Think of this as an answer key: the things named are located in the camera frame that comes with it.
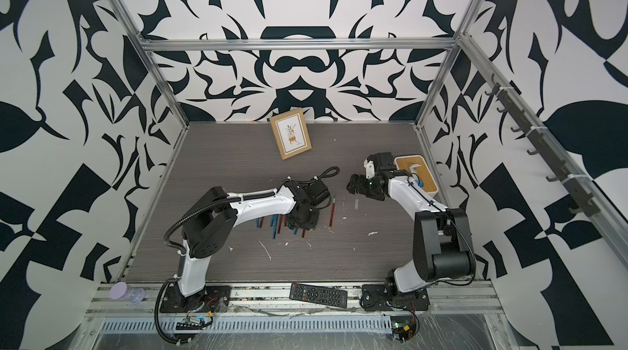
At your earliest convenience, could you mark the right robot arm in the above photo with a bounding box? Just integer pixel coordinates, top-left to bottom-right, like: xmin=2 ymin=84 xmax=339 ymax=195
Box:
xmin=347 ymin=152 xmax=477 ymax=294

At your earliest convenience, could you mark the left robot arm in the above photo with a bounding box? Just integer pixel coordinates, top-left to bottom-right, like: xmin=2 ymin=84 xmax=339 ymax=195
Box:
xmin=163 ymin=178 xmax=331 ymax=298

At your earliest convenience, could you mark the white box with wooden lid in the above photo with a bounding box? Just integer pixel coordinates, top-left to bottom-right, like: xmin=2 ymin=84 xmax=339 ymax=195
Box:
xmin=394 ymin=155 xmax=438 ymax=197

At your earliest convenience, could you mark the red knife capped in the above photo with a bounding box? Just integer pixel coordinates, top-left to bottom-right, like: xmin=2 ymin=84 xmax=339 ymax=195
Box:
xmin=276 ymin=215 xmax=284 ymax=234

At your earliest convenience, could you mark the black remote control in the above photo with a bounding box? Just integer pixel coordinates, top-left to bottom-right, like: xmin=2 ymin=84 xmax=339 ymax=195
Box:
xmin=289 ymin=282 xmax=348 ymax=308

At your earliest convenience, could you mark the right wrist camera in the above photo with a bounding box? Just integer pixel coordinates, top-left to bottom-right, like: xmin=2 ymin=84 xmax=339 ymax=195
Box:
xmin=363 ymin=160 xmax=375 ymax=179

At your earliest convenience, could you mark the wooden picture frame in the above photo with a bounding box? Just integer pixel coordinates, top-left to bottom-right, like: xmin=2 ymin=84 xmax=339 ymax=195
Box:
xmin=269 ymin=108 xmax=312 ymax=160

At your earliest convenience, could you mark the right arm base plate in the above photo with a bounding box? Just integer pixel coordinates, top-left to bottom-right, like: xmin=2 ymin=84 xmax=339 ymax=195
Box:
xmin=360 ymin=285 xmax=430 ymax=312

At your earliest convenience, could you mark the white cable duct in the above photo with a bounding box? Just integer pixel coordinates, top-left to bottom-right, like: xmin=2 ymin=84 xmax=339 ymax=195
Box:
xmin=101 ymin=315 xmax=393 ymax=335

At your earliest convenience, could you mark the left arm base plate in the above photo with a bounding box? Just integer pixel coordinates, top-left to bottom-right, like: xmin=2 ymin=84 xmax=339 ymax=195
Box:
xmin=159 ymin=285 xmax=232 ymax=313

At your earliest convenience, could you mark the black wall hook rail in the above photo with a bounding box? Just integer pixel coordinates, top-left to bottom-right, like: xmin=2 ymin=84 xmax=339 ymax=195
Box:
xmin=489 ymin=83 xmax=601 ymax=218

